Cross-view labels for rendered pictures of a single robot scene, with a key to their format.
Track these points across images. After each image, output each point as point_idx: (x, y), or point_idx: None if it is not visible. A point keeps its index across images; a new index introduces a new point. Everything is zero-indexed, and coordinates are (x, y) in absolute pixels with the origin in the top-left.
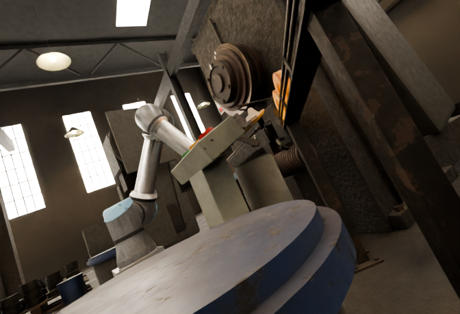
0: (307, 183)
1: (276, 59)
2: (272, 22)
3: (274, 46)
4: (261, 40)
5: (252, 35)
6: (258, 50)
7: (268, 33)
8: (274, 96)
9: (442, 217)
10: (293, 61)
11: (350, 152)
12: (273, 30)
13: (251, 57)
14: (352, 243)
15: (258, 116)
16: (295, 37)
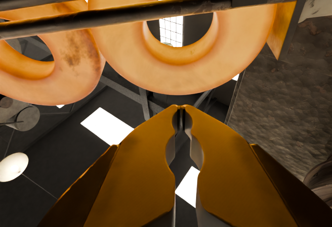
0: None
1: (302, 116)
2: (247, 136)
3: (279, 126)
4: (288, 154)
5: (293, 172)
6: (314, 160)
7: (268, 141)
8: (174, 78)
9: None
10: (276, 78)
11: None
12: (256, 133)
13: (312, 177)
14: None
15: (126, 136)
16: (237, 92)
